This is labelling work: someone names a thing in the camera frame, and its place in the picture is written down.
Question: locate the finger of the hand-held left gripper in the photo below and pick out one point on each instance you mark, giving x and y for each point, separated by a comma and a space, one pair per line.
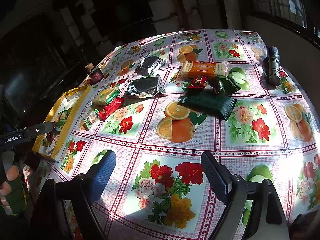
40, 129

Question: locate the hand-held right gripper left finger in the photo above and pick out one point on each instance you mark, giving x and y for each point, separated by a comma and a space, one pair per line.
102, 177

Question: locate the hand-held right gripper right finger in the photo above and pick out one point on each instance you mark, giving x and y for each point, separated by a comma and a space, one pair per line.
217, 177

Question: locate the white red snack packet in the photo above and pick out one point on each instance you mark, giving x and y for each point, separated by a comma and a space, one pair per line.
51, 143

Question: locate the green yellow snack packet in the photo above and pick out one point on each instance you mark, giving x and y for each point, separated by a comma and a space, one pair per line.
63, 117

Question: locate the yellow taped cardboard box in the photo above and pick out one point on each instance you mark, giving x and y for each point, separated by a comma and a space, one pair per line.
71, 120

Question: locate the small clear green-edged packet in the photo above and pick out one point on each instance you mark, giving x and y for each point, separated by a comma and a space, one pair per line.
90, 120

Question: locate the yellow green cracker packet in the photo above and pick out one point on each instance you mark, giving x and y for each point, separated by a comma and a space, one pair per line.
105, 96

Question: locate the long dark green packet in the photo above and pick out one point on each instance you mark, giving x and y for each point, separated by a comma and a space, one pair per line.
207, 103

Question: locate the dark green candy packet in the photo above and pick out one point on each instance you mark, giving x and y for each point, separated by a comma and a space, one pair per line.
225, 85

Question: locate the small red candy packet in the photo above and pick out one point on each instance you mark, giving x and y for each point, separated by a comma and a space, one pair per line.
198, 82

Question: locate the silver foil snack packet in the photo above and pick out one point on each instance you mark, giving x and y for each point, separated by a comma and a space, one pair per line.
146, 86
150, 63

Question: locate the orange cracker packet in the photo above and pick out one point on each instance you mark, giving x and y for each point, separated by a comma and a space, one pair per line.
203, 70

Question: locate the person's left forearm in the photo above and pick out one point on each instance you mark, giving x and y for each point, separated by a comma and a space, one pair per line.
17, 197

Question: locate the person's left hand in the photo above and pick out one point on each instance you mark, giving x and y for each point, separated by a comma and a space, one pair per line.
11, 173

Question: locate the dark ink bottle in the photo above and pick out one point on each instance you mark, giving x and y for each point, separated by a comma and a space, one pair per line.
95, 75

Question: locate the black flashlight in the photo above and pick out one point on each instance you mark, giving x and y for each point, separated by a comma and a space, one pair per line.
272, 66

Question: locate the window with grille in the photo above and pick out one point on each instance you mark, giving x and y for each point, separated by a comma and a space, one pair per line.
277, 0

